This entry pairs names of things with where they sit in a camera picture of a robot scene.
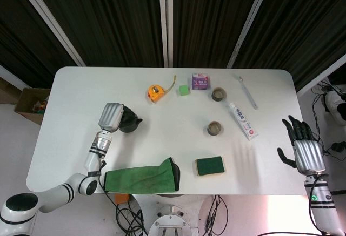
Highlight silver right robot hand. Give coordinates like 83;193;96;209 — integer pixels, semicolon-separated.
277;115;327;177

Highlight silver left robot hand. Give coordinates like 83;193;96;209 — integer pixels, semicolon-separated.
97;102;128;133

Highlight black teapot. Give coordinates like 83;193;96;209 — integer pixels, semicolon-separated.
118;105;143;133

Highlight dark ceramic tea cup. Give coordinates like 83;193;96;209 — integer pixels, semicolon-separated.
211;86;228;103
207;120;224;137

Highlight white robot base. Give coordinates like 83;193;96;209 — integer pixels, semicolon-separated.
148;205;193;236

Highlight small black floor object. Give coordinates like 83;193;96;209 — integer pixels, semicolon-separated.
331;141;346;152

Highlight orange tape measure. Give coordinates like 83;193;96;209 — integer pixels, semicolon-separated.
147;75;177;104

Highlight white rounded device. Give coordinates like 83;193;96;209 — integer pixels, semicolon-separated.
324;90;346;125

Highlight green microfibre cloth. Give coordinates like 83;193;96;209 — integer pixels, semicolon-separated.
103;157;181;194

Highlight white toothpaste tube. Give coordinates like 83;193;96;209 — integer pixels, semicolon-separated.
228;102;257;141

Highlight green cube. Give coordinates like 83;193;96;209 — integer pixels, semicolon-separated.
178;84;191;97

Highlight orange object under table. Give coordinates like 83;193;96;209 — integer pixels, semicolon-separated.
114;193;130;204

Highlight brown cardboard box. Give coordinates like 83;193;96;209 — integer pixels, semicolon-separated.
14;87;51;126

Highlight grey toothbrush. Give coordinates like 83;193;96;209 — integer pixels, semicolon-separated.
234;74;259;110

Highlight purple cardboard box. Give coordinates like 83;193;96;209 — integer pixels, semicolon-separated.
191;73;211;91

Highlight green and yellow sponge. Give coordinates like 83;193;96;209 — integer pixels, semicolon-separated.
195;156;226;178

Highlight dark curtain panel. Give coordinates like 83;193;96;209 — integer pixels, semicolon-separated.
26;0;165;68
172;0;267;69
0;0;79;89
234;0;346;91

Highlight black floor cables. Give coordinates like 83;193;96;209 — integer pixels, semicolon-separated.
310;82;346;161

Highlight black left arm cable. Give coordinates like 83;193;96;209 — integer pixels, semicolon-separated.
97;160;128;215

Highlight white metal frame post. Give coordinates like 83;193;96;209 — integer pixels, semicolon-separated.
0;64;26;92
158;0;174;68
296;56;346;98
12;0;87;67
226;0;275;69

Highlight black cable bundle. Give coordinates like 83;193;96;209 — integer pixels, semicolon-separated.
115;200;149;236

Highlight black hanging cables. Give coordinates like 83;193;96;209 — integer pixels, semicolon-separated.
204;194;230;236

